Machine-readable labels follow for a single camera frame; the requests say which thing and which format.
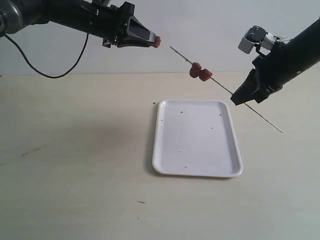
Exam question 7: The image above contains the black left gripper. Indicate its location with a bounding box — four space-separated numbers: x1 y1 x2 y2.
47 0 157 48

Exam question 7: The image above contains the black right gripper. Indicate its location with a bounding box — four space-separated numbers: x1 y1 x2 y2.
230 32 320 106

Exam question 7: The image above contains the red date fruit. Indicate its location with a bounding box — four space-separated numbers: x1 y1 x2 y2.
199 68 213 82
189 62 202 79
152 36 162 48

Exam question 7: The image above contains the thin wooden skewer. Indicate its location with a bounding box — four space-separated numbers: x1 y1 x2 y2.
169 46 284 134

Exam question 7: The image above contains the red date fruit top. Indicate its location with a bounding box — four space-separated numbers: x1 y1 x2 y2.
199 68 213 82

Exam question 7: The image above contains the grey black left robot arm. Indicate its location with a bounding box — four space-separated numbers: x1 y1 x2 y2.
0 0 161 48

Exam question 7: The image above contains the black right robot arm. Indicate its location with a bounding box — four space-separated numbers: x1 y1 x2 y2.
230 20 320 106

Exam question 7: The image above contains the white plastic tray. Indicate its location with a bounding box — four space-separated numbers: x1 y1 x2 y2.
152 99 243 179

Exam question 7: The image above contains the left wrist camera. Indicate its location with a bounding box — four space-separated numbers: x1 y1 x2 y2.
92 0 110 7

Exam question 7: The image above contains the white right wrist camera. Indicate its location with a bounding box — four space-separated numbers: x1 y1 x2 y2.
238 25 292 55

